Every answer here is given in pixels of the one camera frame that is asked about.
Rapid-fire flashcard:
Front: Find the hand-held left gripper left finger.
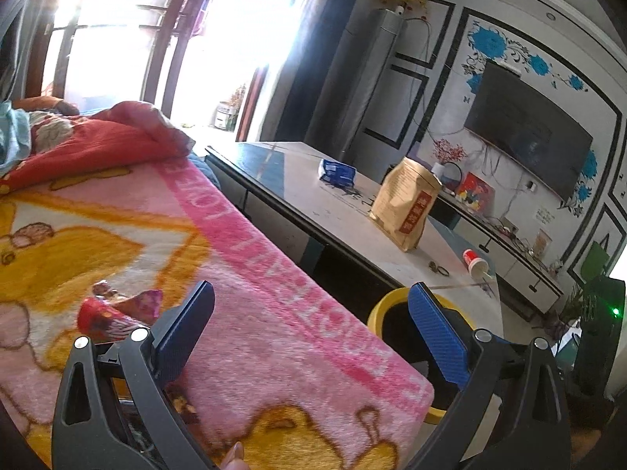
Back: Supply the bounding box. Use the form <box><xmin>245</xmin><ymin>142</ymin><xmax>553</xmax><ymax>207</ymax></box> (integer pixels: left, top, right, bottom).
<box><xmin>51</xmin><ymin>280</ymin><xmax>219</xmax><ymax>470</ymax></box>

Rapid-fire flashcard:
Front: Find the white vase with red flowers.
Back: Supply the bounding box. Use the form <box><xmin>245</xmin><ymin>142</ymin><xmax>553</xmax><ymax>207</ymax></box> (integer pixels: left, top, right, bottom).
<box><xmin>431</xmin><ymin>138</ymin><xmax>466</xmax><ymax>180</ymax></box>

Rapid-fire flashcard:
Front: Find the person's left hand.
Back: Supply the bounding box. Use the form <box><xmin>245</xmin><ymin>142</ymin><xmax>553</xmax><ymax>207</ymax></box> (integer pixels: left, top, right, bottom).
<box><xmin>220</xmin><ymin>441</ymin><xmax>248</xmax><ymax>470</ymax></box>

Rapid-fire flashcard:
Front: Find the black flat television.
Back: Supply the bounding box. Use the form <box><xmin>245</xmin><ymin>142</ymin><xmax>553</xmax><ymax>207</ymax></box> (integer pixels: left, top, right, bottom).
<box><xmin>464</xmin><ymin>61</ymin><xmax>593</xmax><ymax>201</ymax></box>

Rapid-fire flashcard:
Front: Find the black white television cabinet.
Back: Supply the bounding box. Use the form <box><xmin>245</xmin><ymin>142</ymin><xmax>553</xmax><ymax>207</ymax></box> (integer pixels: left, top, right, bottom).
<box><xmin>431</xmin><ymin>191</ymin><xmax>564</xmax><ymax>321</ymax></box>

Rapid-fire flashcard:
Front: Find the red snack wrapper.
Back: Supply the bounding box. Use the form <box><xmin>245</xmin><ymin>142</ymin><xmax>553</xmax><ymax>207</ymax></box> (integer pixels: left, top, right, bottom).
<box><xmin>78</xmin><ymin>296</ymin><xmax>148</xmax><ymax>344</ymax></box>

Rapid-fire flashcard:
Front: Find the green potted plant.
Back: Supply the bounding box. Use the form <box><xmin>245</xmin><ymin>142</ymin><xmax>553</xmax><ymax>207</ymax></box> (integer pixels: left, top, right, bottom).
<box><xmin>558</xmin><ymin>242</ymin><xmax>614</xmax><ymax>325</ymax></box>

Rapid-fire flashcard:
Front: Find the brown window frame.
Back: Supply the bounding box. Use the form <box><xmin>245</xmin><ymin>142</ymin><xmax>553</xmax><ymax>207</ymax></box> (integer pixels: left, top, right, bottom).
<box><xmin>0</xmin><ymin>0</ymin><xmax>268</xmax><ymax>143</ymax></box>

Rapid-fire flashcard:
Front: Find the glass top coffee table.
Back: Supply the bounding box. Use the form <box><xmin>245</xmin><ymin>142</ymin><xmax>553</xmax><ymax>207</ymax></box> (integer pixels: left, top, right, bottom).
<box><xmin>205</xmin><ymin>141</ymin><xmax>505</xmax><ymax>343</ymax></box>

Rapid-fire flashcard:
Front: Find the yellow trash bin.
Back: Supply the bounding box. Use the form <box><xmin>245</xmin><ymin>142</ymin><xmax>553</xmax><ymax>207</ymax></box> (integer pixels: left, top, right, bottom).
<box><xmin>367</xmin><ymin>287</ymin><xmax>478</xmax><ymax>426</ymax></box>

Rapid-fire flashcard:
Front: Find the dark blue curtain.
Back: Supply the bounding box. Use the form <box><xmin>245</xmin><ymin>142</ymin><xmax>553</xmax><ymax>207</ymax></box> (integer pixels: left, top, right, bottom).
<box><xmin>259</xmin><ymin>0</ymin><xmax>373</xmax><ymax>144</ymax></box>

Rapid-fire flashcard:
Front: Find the red quilt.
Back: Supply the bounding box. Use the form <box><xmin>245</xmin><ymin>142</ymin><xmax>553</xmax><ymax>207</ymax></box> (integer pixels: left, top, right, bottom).
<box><xmin>0</xmin><ymin>100</ymin><xmax>197</xmax><ymax>194</ymax></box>

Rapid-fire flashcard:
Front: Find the white tub with plant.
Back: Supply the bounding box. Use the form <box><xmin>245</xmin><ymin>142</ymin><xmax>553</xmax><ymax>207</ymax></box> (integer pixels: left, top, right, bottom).
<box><xmin>214</xmin><ymin>102</ymin><xmax>239</xmax><ymax>132</ymax></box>

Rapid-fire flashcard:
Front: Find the blue packet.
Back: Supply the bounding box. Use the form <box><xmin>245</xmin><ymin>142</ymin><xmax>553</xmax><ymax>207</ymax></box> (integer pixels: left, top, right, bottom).
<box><xmin>318</xmin><ymin>158</ymin><xmax>356</xmax><ymax>186</ymax></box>

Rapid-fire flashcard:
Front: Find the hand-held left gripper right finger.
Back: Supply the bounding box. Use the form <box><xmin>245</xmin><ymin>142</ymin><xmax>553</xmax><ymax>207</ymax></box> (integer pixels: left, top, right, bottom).
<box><xmin>406</xmin><ymin>282</ymin><xmax>571</xmax><ymax>470</ymax></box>

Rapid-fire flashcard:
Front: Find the red paper cup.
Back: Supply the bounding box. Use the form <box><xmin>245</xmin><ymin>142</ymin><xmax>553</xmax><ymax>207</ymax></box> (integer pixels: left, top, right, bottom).
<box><xmin>463</xmin><ymin>249</ymin><xmax>491</xmax><ymax>280</ymax></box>

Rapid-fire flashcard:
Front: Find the pink printed blanket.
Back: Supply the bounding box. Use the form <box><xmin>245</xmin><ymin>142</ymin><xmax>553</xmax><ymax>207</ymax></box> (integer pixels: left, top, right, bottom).
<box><xmin>0</xmin><ymin>159</ymin><xmax>434</xmax><ymax>470</ymax></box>

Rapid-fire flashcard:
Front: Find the grey standing air conditioner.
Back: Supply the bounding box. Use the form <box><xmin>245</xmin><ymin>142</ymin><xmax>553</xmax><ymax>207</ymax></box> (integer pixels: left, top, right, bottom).
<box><xmin>304</xmin><ymin>7</ymin><xmax>407</xmax><ymax>182</ymax></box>

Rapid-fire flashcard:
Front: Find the light blue cloth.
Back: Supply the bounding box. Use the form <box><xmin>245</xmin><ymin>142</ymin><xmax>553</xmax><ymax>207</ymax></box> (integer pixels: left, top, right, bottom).
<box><xmin>0</xmin><ymin>100</ymin><xmax>33</xmax><ymax>170</ymax></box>

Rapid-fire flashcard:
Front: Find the brown paper bag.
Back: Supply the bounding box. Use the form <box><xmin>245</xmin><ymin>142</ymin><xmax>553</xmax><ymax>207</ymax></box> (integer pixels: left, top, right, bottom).
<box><xmin>368</xmin><ymin>157</ymin><xmax>442</xmax><ymax>254</ymax></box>

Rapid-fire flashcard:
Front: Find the red picture box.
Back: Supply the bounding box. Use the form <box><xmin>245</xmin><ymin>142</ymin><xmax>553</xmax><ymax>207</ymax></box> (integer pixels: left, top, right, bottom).
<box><xmin>455</xmin><ymin>172</ymin><xmax>495</xmax><ymax>209</ymax></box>

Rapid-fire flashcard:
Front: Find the purple candy wrapper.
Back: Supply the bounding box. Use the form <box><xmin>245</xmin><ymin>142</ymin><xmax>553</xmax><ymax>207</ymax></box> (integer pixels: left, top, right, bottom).
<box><xmin>93</xmin><ymin>281</ymin><xmax>163</xmax><ymax>325</ymax></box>

